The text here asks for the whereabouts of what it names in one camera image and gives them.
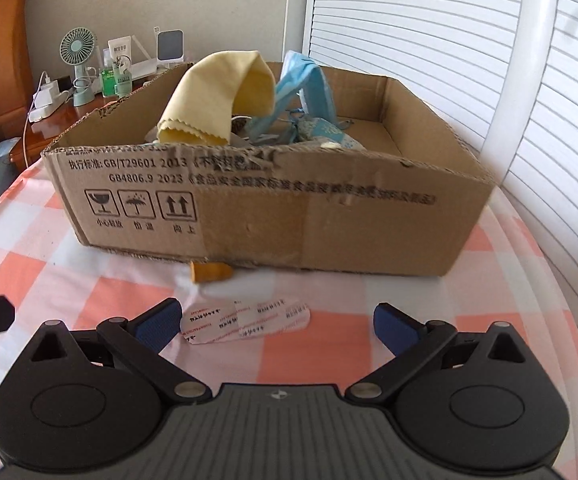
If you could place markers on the white louvered wardrobe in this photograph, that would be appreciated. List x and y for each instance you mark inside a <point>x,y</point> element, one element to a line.
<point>419,20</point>

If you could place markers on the mint green desk fan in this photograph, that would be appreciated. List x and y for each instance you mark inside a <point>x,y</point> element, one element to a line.
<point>78,47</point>

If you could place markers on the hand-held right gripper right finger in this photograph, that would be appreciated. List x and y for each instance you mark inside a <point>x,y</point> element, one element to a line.
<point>394,326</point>

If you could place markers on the small orange tube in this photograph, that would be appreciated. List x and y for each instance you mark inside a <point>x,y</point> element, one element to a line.
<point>211,272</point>

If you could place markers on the white tube with green cap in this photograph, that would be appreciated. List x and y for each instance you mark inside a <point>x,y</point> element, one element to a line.
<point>120,60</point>

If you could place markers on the brown cardboard box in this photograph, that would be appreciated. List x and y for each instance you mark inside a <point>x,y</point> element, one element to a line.
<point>319,220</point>

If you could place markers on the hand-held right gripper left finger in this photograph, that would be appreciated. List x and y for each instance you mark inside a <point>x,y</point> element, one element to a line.
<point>156,321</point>

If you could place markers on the pink checkered tablecloth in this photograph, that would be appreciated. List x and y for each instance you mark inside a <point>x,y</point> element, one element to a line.
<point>44,280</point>

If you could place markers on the wooden nightstand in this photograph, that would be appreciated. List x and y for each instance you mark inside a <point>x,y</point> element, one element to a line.
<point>54,130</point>

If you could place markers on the green sanitizer bottle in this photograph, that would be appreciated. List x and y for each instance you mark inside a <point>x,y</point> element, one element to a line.
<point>108,80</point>

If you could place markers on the blue face mask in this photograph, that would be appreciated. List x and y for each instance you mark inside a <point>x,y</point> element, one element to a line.
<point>314,90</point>

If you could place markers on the white power strip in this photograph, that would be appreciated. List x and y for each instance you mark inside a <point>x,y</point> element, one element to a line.
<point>44,109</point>

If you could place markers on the white charger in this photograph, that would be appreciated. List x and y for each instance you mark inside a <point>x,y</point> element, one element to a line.
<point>47,92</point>

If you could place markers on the yellow cleaning cloth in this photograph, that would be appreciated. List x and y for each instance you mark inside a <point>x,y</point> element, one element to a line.
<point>204,95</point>

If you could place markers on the small square mirror stand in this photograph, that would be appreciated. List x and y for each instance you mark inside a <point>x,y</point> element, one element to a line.
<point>170,45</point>

